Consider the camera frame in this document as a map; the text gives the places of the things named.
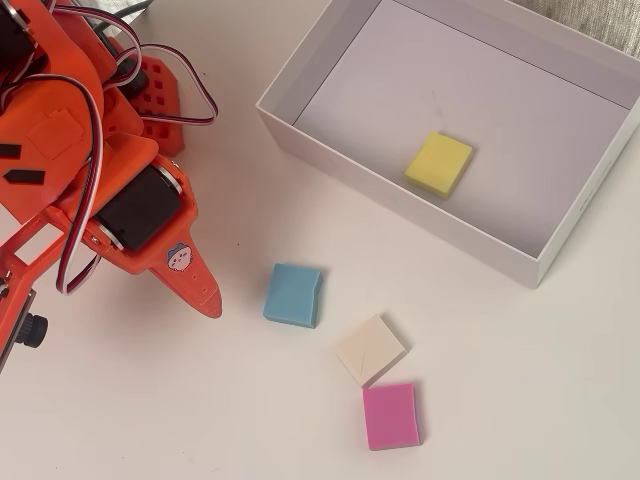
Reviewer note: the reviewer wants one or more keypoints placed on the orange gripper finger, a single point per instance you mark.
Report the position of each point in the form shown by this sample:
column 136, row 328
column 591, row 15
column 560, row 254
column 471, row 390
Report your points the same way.
column 197, row 285

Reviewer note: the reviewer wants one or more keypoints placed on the white foam cuboid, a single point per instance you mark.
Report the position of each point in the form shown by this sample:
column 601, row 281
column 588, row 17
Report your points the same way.
column 370, row 350

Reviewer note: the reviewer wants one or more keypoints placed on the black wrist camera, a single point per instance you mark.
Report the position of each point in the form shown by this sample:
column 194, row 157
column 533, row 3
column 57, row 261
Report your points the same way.
column 32, row 330

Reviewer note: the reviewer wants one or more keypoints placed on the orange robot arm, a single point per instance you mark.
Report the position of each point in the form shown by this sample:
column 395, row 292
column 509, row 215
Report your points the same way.
column 65, row 75

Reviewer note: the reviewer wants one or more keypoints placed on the pink foam cuboid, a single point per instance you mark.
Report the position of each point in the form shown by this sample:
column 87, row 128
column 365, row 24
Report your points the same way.
column 391, row 417

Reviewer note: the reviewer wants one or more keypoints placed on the orange gripper body black servo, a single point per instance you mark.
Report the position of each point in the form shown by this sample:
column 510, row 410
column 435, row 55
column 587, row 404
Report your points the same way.
column 136, row 212

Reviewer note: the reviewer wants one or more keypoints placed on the yellow foam cuboid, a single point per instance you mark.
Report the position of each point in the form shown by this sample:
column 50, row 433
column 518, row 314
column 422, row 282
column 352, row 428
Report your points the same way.
column 440, row 162

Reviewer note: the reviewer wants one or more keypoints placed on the white cardboard box bin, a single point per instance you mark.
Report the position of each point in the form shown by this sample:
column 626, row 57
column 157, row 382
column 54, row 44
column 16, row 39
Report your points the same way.
column 450, row 85

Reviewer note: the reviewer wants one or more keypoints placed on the beige woven rug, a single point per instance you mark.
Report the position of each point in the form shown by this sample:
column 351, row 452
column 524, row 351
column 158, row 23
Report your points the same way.
column 605, row 20

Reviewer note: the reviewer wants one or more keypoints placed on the blue foam cuboid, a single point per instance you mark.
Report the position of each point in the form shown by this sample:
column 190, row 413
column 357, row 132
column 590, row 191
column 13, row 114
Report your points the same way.
column 292, row 295

